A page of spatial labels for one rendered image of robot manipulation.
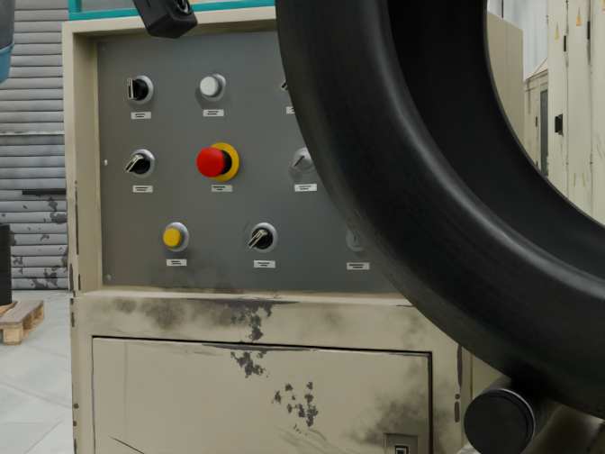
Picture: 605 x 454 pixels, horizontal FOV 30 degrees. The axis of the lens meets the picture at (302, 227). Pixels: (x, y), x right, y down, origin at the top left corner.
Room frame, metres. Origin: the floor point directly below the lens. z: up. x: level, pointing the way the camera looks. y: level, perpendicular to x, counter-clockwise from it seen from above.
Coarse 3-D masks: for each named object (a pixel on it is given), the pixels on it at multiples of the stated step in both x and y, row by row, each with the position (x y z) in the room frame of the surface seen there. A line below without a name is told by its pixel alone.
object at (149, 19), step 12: (132, 0) 0.89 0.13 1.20; (144, 0) 0.89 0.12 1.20; (156, 0) 0.88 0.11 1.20; (168, 0) 0.89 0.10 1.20; (180, 0) 0.89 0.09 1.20; (144, 12) 0.89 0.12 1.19; (156, 12) 0.88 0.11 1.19; (168, 12) 0.88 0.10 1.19; (180, 12) 0.89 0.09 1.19; (192, 12) 0.92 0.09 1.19; (144, 24) 0.89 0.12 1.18; (156, 24) 0.88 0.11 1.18; (168, 24) 0.88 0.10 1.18; (180, 24) 0.89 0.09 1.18; (192, 24) 0.91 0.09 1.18; (156, 36) 0.89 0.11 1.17; (168, 36) 0.90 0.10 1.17
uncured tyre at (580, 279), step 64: (320, 0) 0.72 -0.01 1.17; (384, 0) 0.72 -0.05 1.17; (448, 0) 0.97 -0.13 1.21; (320, 64) 0.72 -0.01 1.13; (384, 64) 0.69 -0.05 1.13; (448, 64) 0.97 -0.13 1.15; (320, 128) 0.73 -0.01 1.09; (384, 128) 0.70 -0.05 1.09; (448, 128) 0.97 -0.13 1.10; (512, 128) 0.98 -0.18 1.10; (384, 192) 0.70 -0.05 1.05; (448, 192) 0.68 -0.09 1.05; (512, 192) 0.95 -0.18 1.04; (384, 256) 0.73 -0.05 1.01; (448, 256) 0.69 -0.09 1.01; (512, 256) 0.67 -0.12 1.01; (576, 256) 0.93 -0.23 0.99; (448, 320) 0.71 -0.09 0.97; (512, 320) 0.67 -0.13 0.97; (576, 320) 0.66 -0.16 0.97; (576, 384) 0.68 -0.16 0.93
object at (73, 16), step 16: (80, 0) 1.56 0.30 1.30; (96, 0) 1.55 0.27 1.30; (112, 0) 1.54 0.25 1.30; (128, 0) 1.53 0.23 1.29; (192, 0) 1.49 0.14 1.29; (208, 0) 1.48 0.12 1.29; (224, 0) 1.47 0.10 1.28; (240, 0) 1.46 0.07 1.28; (256, 0) 1.45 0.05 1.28; (272, 0) 1.44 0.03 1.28; (80, 16) 1.55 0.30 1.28; (96, 16) 1.54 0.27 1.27; (112, 16) 1.53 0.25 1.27; (128, 16) 1.52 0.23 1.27
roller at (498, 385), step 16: (496, 384) 0.74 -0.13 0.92; (512, 384) 0.74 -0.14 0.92; (480, 400) 0.72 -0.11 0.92; (496, 400) 0.71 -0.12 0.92; (512, 400) 0.71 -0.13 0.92; (528, 400) 0.72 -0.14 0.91; (544, 400) 0.75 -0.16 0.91; (480, 416) 0.71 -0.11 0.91; (496, 416) 0.71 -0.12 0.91; (512, 416) 0.71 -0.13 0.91; (528, 416) 0.70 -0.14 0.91; (544, 416) 0.74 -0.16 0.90; (480, 432) 0.71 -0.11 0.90; (496, 432) 0.71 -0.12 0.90; (512, 432) 0.71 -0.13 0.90; (528, 432) 0.70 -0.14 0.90; (480, 448) 0.71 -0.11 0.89; (496, 448) 0.71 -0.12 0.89; (512, 448) 0.71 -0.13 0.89
